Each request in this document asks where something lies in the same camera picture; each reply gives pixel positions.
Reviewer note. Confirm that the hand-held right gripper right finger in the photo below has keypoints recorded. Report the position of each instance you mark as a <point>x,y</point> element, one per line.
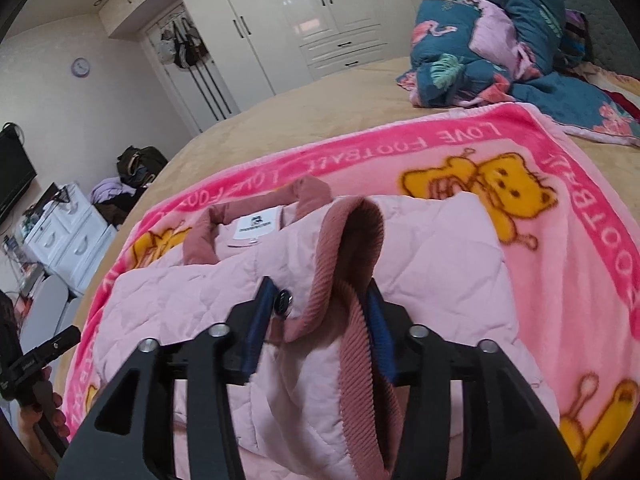
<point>380,330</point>

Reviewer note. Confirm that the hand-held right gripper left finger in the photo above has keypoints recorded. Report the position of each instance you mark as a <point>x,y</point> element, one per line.
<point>260,320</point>

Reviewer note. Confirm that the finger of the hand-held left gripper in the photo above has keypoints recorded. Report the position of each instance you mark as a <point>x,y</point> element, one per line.
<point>60,340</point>

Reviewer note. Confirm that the pink quilted jacket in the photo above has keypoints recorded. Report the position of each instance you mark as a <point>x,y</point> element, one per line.
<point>425,260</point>

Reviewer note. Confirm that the dark clothes pile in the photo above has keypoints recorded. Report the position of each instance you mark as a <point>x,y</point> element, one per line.
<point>112,212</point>

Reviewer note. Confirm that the purple clothes pile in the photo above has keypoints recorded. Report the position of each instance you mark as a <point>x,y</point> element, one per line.
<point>112,190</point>

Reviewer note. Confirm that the person's left hand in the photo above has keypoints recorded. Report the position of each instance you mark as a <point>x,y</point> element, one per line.
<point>55,402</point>

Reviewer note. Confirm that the white low table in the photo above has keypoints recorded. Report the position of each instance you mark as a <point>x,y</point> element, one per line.
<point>45,305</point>

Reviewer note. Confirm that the white drawer cabinet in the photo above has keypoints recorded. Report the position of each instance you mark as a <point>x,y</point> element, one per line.
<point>70,240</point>

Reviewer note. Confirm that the black television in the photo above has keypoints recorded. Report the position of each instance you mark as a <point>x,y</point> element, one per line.
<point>12,175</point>

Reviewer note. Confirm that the pink printed bear blanket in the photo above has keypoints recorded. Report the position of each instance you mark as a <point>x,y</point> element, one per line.
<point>550,260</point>

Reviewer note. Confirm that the black bag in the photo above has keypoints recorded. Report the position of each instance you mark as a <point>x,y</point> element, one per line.
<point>140,162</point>

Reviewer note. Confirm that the bed with beige sheet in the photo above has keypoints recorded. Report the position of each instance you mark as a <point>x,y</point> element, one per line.
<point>325,110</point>

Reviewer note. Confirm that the white door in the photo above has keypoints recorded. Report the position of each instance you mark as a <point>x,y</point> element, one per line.
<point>220,90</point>

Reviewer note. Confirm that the hanging bags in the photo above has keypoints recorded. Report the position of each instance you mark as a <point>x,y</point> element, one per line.
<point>180,45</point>

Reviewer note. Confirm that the white wardrobe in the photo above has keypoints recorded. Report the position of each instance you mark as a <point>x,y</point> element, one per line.
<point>280,10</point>

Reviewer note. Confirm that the red and yellow cloth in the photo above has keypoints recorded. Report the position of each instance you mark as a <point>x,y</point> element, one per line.
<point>620,95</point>

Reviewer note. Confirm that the blue floral quilt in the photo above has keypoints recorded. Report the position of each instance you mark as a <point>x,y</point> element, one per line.
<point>525,10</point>

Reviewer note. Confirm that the purple striped cloth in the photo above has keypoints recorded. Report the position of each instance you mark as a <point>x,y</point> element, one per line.
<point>577,30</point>

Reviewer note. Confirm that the grey padded headboard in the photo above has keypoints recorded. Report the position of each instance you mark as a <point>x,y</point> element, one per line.
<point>607,45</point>

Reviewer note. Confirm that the round wall clock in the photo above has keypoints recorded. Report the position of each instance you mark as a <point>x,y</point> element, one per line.
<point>80,67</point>

